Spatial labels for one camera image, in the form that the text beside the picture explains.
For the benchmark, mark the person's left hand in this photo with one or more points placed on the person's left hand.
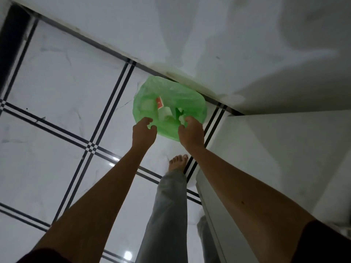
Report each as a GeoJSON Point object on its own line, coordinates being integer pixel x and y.
{"type": "Point", "coordinates": [141, 135]}

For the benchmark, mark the person's right hand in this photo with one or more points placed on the person's right hand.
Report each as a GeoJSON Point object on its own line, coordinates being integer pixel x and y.
{"type": "Point", "coordinates": [192, 135]}

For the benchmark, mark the person's left thumb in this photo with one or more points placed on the person's left thumb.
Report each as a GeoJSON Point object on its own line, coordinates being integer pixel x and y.
{"type": "Point", "coordinates": [153, 130]}

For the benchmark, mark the person's right thumb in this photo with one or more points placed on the person's right thumb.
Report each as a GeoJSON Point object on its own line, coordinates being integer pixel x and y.
{"type": "Point", "coordinates": [181, 130]}

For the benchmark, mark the green plastic bag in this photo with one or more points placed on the green plastic bag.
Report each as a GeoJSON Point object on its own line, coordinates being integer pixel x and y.
{"type": "Point", "coordinates": [181, 98]}

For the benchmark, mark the person's right forearm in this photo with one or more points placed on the person's right forearm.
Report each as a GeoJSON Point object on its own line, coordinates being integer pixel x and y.
{"type": "Point", "coordinates": [246, 199]}

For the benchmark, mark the person's left forearm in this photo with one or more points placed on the person's left forearm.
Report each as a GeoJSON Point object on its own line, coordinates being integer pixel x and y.
{"type": "Point", "coordinates": [96, 205]}

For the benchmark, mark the white crumpled paper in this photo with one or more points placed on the white crumpled paper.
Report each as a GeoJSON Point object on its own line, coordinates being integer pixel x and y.
{"type": "Point", "coordinates": [166, 113]}

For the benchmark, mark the red and white packet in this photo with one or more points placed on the red and white packet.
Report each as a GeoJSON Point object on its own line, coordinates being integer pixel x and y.
{"type": "Point", "coordinates": [159, 103]}

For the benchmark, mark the person's left foot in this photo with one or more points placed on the person's left foot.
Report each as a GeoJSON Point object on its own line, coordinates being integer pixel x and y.
{"type": "Point", "coordinates": [178, 162]}

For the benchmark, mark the grey jeans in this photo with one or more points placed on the grey jeans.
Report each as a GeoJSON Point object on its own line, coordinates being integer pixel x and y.
{"type": "Point", "coordinates": [168, 216]}

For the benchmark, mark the white cabinet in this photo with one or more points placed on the white cabinet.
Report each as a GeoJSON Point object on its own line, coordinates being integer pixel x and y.
{"type": "Point", "coordinates": [279, 161]}

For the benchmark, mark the dark left shirt sleeve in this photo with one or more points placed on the dark left shirt sleeve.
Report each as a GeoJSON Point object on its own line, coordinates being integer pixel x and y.
{"type": "Point", "coordinates": [44, 256]}

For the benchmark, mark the dark shirt sleeve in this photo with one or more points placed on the dark shirt sleeve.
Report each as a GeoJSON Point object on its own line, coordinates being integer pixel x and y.
{"type": "Point", "coordinates": [44, 256]}
{"type": "Point", "coordinates": [323, 243]}

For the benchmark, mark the dark right shirt sleeve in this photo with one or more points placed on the dark right shirt sleeve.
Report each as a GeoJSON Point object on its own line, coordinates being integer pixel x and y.
{"type": "Point", "coordinates": [323, 243]}

